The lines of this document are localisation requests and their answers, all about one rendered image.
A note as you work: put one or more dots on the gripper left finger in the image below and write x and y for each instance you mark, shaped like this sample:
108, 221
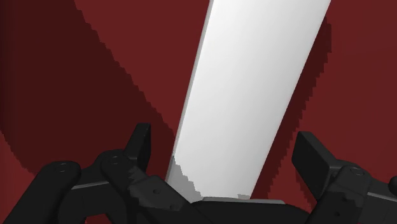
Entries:
114, 186

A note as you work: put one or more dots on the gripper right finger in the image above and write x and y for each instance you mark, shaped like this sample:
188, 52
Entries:
344, 192

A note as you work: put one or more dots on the white long flat slab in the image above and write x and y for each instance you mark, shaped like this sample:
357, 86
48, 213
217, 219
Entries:
245, 93

